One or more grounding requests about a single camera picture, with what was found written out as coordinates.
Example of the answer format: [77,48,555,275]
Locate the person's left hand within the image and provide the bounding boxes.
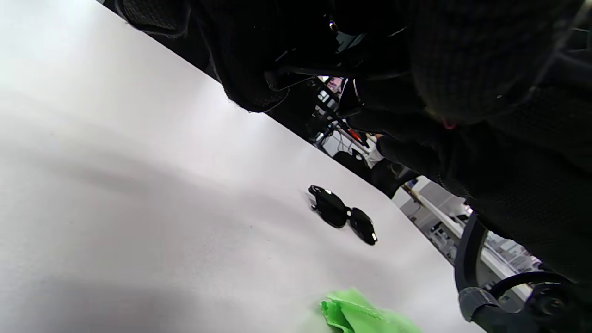
[115,0,587,126]

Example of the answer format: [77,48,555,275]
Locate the thin metal frame sunglasses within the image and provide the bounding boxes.
[264,14,412,116]

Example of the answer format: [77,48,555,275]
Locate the green cleaning cloth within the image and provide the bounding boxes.
[320,288,422,333]

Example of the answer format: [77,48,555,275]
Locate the black browline sunglasses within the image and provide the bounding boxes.
[308,185,379,246]

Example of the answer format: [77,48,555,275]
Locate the person's right hand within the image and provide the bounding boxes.
[345,51,592,283]

